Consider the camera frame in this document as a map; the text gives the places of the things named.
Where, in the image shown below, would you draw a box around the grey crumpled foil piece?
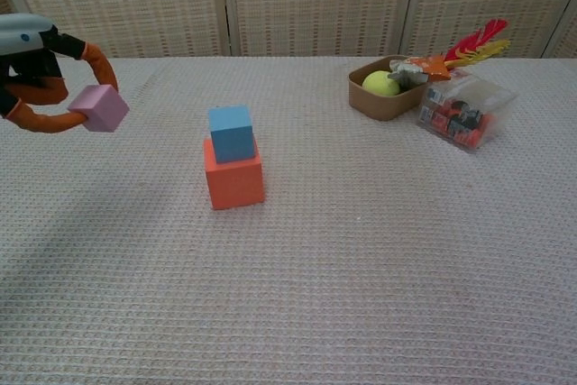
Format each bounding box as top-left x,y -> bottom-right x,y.
388,60 -> 429,89

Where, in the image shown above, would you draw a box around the left robot hand, orange fingertips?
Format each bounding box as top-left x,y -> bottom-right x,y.
0,13 -> 120,135

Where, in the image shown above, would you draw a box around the blue foam cube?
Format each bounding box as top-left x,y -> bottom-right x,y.
207,105 -> 257,165

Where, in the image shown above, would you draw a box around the large orange foam cube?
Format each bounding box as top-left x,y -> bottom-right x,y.
203,137 -> 266,211

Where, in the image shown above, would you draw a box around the yellow-green tennis ball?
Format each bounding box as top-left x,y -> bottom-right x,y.
362,69 -> 402,97

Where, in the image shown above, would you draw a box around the red feather bunch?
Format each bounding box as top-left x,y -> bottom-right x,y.
444,18 -> 509,64

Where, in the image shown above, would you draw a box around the orange crumpled snack wrapper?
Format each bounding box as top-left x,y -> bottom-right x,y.
402,54 -> 452,82

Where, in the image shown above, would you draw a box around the beige waffle tablecloth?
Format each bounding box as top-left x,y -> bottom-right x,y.
0,56 -> 577,385

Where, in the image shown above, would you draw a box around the yellow feather bunch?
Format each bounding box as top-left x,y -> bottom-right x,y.
445,39 -> 512,71

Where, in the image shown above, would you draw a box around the brown oval cardboard box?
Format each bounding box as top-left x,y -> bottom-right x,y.
347,55 -> 436,123

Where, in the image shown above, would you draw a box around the clear plastic box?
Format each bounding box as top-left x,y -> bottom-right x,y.
415,67 -> 517,154

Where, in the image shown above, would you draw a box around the small pink foam cube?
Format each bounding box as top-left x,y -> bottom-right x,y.
67,84 -> 131,133

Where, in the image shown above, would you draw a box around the white pad inside clear box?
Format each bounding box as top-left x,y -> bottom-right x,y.
454,76 -> 508,111

